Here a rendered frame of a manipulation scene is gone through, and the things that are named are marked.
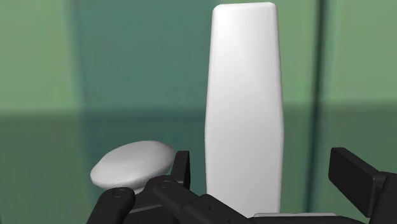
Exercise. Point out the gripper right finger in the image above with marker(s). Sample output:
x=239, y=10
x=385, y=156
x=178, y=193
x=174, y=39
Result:
x=356, y=180

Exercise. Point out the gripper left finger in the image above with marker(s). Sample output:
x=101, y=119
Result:
x=173, y=198

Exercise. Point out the white oval soap bar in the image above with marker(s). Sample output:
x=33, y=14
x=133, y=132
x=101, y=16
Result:
x=131, y=166

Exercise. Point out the tall white rounded bottle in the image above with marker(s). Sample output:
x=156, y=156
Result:
x=244, y=108

